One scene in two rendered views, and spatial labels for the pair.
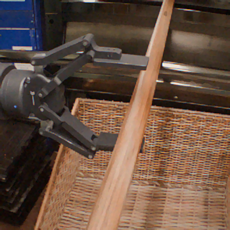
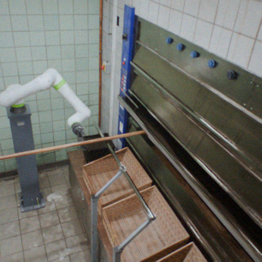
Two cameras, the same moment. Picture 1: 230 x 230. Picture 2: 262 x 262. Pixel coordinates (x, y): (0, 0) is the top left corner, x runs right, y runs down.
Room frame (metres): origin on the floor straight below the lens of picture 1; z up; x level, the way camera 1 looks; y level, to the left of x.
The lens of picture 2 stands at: (-0.48, -1.79, 2.55)
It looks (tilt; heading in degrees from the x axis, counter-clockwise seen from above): 32 degrees down; 52
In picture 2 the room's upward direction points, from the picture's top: 4 degrees clockwise
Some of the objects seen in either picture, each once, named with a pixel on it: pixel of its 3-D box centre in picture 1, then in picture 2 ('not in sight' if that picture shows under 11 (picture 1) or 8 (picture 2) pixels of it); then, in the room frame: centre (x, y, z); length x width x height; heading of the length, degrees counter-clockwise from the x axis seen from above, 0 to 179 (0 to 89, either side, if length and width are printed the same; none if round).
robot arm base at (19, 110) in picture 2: not in sight; (17, 104); (0.16, 0.79, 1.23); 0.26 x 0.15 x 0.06; 78
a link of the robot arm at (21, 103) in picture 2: not in sight; (15, 95); (0.13, 0.73, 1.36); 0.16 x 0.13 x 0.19; 45
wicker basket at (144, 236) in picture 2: not in sight; (142, 227); (0.59, -0.67, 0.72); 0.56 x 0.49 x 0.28; 77
